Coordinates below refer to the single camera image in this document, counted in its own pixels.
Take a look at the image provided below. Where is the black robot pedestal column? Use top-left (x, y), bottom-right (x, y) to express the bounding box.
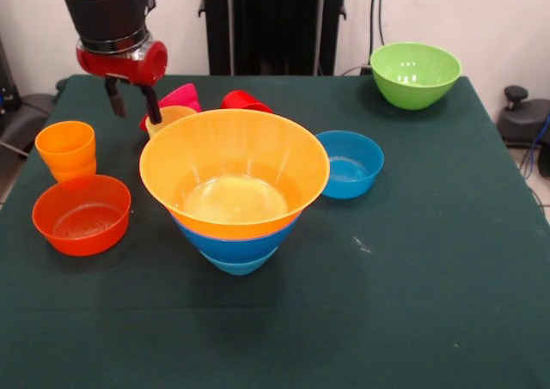
top-left (198, 0), bottom-right (348, 77)

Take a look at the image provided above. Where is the pale yellow cup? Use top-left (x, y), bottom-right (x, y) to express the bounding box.
top-left (144, 105), bottom-right (199, 140)

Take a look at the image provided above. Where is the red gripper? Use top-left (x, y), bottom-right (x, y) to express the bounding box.
top-left (76, 40), bottom-right (169, 125)

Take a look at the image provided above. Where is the orange cup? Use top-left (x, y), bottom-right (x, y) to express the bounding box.
top-left (47, 159), bottom-right (98, 184)

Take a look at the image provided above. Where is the grey cable with plug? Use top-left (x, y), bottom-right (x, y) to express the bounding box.
top-left (341, 64), bottom-right (375, 77)

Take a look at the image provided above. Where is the green bowl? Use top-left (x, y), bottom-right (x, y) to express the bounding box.
top-left (370, 40), bottom-right (463, 111)

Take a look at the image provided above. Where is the red cup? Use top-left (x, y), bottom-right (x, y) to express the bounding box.
top-left (220, 89), bottom-right (275, 115)

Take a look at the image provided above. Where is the flat-bottomed blue bowl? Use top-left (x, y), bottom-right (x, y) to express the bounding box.
top-left (315, 130), bottom-right (386, 200)

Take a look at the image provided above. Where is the large blue bowl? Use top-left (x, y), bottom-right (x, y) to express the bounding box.
top-left (171, 212), bottom-right (302, 264)

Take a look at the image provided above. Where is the black equipment box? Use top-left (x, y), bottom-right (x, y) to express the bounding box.
top-left (0, 36), bottom-right (22, 115)

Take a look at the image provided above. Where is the amber yellow cup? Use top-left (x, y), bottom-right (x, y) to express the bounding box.
top-left (34, 120), bottom-right (96, 172)

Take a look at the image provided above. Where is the dark green tablecloth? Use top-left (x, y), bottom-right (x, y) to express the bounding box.
top-left (0, 74), bottom-right (550, 389)

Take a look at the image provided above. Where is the blue cable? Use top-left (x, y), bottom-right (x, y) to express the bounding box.
top-left (524, 113), bottom-right (550, 179)

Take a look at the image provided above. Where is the black wall cable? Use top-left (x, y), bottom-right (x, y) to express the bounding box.
top-left (377, 0), bottom-right (389, 46)
top-left (367, 0), bottom-right (379, 58)

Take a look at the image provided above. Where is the orange bowl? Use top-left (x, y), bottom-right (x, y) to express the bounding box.
top-left (31, 174), bottom-right (132, 258)

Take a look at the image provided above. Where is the small light blue bowl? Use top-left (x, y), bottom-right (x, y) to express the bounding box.
top-left (199, 249), bottom-right (276, 277)

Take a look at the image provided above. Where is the magenta bowl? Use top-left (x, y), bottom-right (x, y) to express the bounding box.
top-left (138, 82), bottom-right (203, 132)

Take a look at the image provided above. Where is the black pedestal foot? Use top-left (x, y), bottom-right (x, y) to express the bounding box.
top-left (500, 84), bottom-right (550, 148)
top-left (0, 77), bottom-right (70, 158)

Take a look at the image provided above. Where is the large yellow bowl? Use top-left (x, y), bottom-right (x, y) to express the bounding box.
top-left (138, 108), bottom-right (331, 240)

